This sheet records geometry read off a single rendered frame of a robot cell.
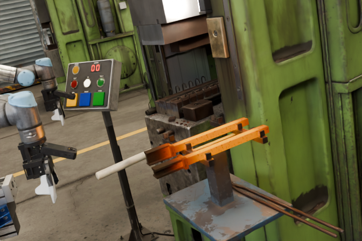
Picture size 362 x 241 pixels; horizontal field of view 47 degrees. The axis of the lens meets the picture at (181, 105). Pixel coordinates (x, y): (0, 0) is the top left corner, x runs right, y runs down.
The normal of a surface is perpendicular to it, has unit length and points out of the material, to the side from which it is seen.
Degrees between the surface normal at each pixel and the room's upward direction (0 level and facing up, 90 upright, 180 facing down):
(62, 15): 89
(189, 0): 90
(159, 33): 90
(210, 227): 0
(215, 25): 90
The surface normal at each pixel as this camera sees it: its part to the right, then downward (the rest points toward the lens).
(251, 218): -0.19, -0.94
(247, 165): -0.79, 0.31
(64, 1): 0.36, 0.18
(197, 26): 0.58, 0.11
